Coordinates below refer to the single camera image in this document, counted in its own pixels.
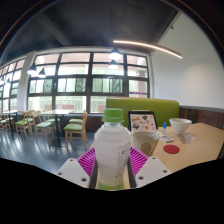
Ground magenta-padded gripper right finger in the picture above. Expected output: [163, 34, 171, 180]
[126, 146, 173, 190]

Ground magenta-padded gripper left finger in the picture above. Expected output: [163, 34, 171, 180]
[54, 147, 100, 190]

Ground green-capped clear drink bottle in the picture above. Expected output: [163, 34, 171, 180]
[93, 107, 133, 192]

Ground beige patterned paper cup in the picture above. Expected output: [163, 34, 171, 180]
[130, 130, 161, 157]

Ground flat round red coaster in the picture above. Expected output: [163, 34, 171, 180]
[163, 143, 181, 155]

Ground small white printed card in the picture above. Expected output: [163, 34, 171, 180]
[156, 131, 175, 144]

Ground green-seated wooden chairs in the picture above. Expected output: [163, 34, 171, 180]
[0, 109, 89, 151]

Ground small reddish packet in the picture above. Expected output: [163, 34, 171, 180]
[176, 133, 188, 145]

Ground black tablet with stickers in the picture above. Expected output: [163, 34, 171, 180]
[127, 110, 159, 133]

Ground white paper receipt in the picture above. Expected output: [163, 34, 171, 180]
[183, 133, 197, 143]

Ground white ceramic bowl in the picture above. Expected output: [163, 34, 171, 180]
[168, 117, 193, 136]

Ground wooden dining table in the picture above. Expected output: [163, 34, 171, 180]
[39, 109, 75, 148]

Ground green upholstered bench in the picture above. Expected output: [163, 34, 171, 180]
[105, 97, 181, 128]

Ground large dark-framed window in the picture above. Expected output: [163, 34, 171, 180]
[0, 51, 150, 114]

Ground dark pendant ceiling lamps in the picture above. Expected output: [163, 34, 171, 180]
[0, 46, 124, 86]

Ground long curved light strip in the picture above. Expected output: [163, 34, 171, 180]
[112, 39, 184, 60]

